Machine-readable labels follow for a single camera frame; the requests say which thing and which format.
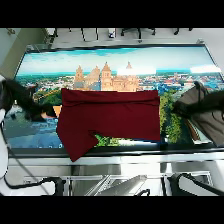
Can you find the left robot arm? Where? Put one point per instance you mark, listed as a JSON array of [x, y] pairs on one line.
[[20, 97]]

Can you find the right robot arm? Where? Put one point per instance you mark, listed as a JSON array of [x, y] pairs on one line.
[[213, 103]]

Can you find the dark red T-shirt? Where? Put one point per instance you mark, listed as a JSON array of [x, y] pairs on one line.
[[113, 116]]

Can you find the black office chair base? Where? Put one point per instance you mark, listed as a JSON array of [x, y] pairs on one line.
[[139, 31]]

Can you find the brown garment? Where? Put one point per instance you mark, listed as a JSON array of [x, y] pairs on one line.
[[213, 125]]

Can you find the silver frame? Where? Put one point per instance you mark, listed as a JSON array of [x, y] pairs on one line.
[[133, 166]]

